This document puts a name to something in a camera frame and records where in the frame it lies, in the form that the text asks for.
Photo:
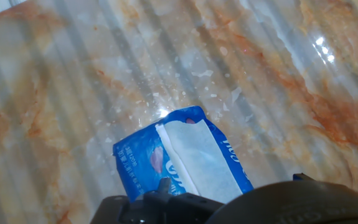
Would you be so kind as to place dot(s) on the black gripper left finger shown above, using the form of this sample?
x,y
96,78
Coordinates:
x,y
166,211

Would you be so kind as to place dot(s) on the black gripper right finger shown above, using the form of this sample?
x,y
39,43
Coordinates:
x,y
301,178

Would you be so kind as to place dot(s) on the white napkin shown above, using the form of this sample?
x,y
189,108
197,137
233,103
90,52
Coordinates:
x,y
200,155

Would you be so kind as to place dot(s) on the blue tissue pack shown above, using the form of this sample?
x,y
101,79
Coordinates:
x,y
135,158

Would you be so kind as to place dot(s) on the orange marble pattern mat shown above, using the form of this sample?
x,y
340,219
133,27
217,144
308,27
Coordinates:
x,y
73,77

